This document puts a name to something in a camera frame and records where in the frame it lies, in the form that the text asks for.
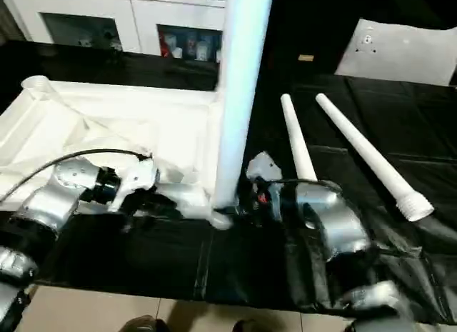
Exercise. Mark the white plastic table top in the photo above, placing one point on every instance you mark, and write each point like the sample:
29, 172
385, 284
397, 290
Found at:
107, 118

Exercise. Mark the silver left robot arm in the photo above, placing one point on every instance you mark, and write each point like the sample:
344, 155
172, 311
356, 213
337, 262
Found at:
50, 200

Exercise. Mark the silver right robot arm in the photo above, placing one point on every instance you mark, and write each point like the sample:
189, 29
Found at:
332, 217

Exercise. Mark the dark brown rounded object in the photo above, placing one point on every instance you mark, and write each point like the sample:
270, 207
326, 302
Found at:
251, 326
146, 325

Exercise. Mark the black work mat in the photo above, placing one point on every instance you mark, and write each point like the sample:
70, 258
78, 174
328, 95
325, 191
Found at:
392, 114

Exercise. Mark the black cabinet with gold label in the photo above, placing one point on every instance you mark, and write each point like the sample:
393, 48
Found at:
307, 25

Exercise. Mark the white cabinet with glass doors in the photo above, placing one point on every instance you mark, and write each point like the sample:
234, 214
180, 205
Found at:
89, 10

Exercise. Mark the grey curtain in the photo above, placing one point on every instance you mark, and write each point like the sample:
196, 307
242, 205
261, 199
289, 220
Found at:
10, 21

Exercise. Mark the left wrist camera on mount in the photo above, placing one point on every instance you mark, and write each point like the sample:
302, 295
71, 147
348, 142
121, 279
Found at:
137, 178

